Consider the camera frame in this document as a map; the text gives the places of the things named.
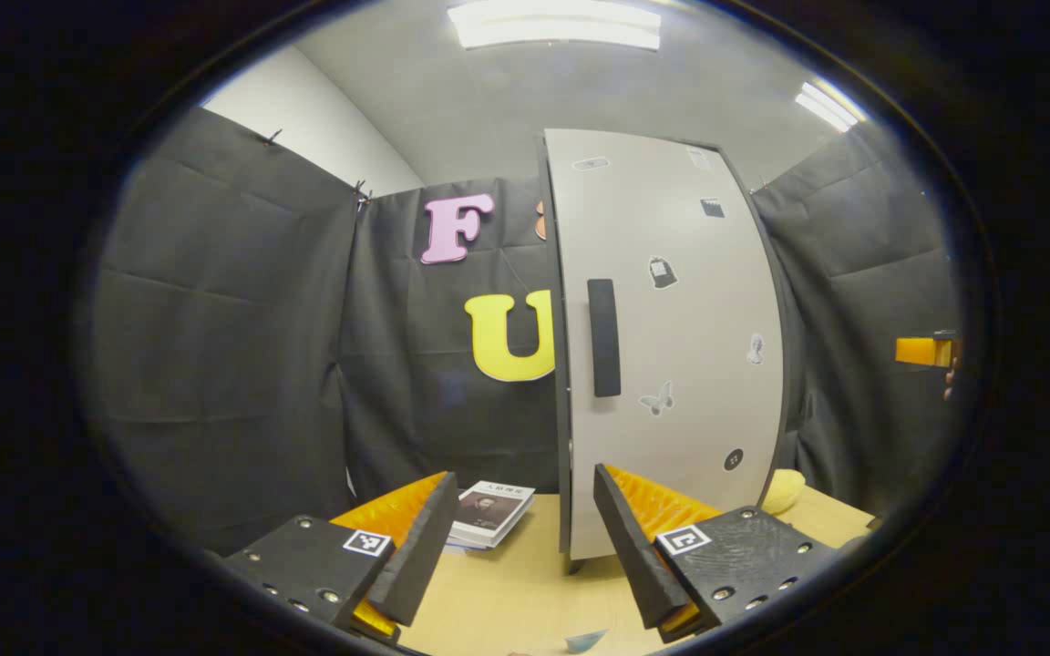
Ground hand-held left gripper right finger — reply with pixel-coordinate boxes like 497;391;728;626
592;462;840;643

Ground grey cabinet door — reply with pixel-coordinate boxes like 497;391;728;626
545;128;786;561

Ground grey cabinet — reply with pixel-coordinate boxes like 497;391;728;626
539;128;795;575

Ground ceiling light panel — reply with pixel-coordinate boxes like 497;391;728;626
448;0;663;51
794;80;868;133

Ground black cabinet door handle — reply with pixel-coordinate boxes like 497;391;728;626
587;278;623;399

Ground white portrait cover book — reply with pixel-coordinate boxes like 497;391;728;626
450;480;537;548

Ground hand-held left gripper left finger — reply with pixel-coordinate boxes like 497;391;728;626
220;471;460;643

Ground black backdrop cloth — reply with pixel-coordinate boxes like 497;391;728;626
78;105;968;557

